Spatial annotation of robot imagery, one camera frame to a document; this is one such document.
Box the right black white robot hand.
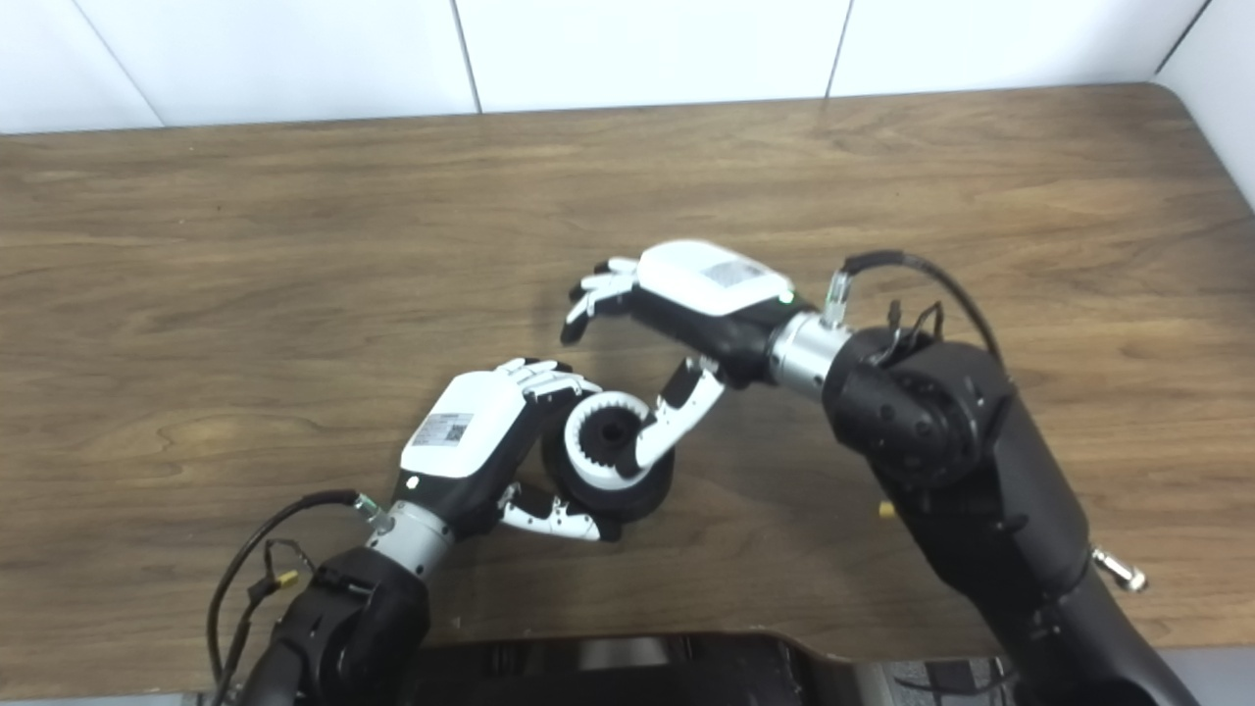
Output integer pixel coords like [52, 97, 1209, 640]
[561, 240, 820, 479]

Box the black robot torso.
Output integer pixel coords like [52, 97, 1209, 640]
[402, 632, 1021, 706]

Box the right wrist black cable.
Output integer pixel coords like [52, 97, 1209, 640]
[822, 250, 1148, 594]

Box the round black plastic part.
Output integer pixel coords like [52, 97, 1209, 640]
[541, 387, 678, 524]

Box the white toothed plastic ring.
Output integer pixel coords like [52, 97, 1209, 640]
[562, 391, 660, 493]

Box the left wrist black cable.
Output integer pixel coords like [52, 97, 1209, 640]
[206, 490, 393, 706]

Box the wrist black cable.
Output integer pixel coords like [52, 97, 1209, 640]
[206, 490, 393, 706]
[822, 250, 1148, 594]

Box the right thin black wire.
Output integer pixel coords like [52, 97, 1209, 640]
[873, 299, 947, 369]

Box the left thin wire yellow connector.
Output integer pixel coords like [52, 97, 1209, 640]
[211, 537, 320, 687]

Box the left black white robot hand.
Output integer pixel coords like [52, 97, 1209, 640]
[392, 358, 624, 543]

